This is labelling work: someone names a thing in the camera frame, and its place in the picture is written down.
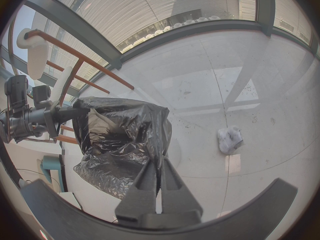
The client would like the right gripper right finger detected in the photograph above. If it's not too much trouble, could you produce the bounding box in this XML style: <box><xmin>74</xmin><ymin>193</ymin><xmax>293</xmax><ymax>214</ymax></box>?
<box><xmin>160</xmin><ymin>158</ymin><xmax>203</xmax><ymax>219</ymax></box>

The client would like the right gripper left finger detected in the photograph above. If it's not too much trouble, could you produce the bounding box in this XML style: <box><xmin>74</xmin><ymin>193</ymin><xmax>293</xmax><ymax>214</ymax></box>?
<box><xmin>115</xmin><ymin>156</ymin><xmax>160</xmax><ymax>222</ymax></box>

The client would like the black plastic bag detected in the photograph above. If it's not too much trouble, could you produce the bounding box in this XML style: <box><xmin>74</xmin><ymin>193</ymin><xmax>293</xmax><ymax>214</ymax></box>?
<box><xmin>72</xmin><ymin>96</ymin><xmax>173</xmax><ymax>200</ymax></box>

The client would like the white trash bin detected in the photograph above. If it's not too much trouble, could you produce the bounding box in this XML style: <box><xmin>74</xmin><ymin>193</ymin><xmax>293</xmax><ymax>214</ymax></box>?
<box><xmin>74</xmin><ymin>134</ymin><xmax>182</xmax><ymax>202</ymax></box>

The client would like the blue-green small table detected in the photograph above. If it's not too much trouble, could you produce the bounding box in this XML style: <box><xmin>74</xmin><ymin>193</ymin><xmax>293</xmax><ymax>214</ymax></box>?
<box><xmin>41</xmin><ymin>155</ymin><xmax>66</xmax><ymax>192</ymax></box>

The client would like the white cushioned wooden chair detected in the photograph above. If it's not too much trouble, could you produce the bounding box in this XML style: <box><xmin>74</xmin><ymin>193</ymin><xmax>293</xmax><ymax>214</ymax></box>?
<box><xmin>16</xmin><ymin>28</ymin><xmax>135</xmax><ymax>144</ymax></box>

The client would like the crumpled white paper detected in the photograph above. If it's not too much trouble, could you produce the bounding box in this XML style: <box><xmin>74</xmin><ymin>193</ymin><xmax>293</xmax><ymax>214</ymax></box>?
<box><xmin>217</xmin><ymin>125</ymin><xmax>244</xmax><ymax>155</ymax></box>

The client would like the window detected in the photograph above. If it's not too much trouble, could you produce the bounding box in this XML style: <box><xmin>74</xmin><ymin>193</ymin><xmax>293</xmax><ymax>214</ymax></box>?
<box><xmin>1</xmin><ymin>0</ymin><xmax>320</xmax><ymax>96</ymax></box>

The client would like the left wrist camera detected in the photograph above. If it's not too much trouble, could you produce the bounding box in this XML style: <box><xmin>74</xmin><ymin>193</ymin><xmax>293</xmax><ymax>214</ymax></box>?
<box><xmin>32</xmin><ymin>85</ymin><xmax>52</xmax><ymax>109</ymax></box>

